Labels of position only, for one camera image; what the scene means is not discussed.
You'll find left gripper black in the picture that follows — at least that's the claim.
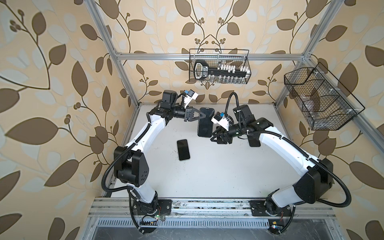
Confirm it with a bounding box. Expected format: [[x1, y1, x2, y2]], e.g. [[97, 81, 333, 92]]
[[169, 104, 205, 123]]

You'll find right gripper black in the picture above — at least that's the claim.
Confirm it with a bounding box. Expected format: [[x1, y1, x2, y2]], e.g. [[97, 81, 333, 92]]
[[209, 123, 245, 145]]

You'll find phone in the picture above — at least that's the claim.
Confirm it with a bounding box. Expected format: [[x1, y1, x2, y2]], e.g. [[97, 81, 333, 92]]
[[197, 108, 215, 138], [177, 139, 191, 161]]

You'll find black phone case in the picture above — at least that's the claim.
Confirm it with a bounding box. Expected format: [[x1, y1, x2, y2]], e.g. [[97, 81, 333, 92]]
[[248, 137, 261, 148]]

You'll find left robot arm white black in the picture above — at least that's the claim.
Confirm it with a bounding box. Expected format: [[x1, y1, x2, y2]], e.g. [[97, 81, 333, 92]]
[[101, 90, 206, 204]]

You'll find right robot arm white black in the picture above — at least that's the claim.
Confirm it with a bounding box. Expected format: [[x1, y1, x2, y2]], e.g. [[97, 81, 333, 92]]
[[211, 103, 352, 216]]

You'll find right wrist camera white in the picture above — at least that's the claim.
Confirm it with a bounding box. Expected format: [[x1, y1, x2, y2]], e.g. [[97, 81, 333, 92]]
[[211, 112, 231, 131]]

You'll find back wire basket black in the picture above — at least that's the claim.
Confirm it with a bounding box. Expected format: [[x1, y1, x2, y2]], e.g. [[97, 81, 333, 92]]
[[189, 48, 252, 85]]

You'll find wire basket black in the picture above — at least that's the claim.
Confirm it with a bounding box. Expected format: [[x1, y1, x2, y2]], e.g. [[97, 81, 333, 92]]
[[284, 62, 366, 131], [189, 48, 252, 85]]

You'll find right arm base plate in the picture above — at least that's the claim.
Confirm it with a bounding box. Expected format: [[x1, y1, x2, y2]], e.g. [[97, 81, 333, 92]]
[[249, 199, 292, 218]]

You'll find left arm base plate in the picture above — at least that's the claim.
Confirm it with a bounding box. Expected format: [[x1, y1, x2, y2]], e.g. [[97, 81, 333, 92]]
[[133, 199, 173, 216]]

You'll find right wire basket black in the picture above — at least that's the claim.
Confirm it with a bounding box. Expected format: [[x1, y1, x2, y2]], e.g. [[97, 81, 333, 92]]
[[284, 62, 366, 131]]

